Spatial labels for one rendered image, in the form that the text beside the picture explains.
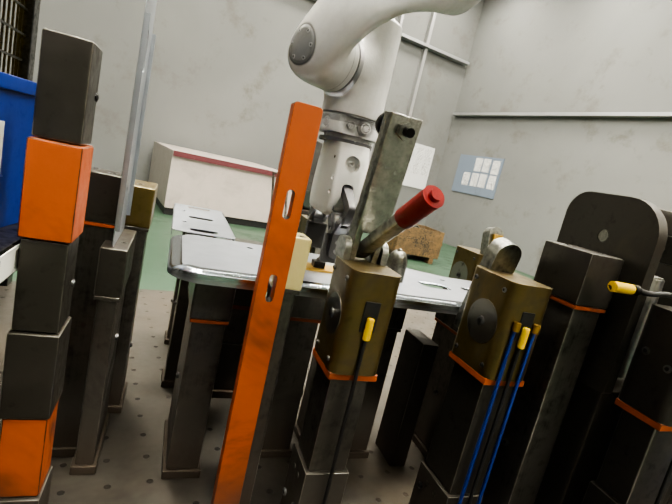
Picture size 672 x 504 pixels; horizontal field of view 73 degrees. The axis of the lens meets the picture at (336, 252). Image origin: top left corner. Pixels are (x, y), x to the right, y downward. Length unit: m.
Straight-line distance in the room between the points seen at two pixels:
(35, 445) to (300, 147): 0.37
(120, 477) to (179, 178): 6.17
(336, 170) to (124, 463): 0.49
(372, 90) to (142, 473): 0.59
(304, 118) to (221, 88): 8.96
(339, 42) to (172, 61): 8.77
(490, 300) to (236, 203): 6.51
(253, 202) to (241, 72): 3.31
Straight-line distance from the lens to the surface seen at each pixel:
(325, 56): 0.56
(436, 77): 11.75
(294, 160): 0.46
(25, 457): 0.54
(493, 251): 0.58
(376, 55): 0.62
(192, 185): 6.79
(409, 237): 7.24
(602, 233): 0.63
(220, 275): 0.53
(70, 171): 0.43
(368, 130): 0.61
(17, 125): 0.49
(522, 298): 0.54
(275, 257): 0.47
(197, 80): 9.33
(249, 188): 6.98
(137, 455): 0.75
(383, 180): 0.49
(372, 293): 0.47
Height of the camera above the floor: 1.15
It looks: 10 degrees down
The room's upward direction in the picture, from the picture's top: 13 degrees clockwise
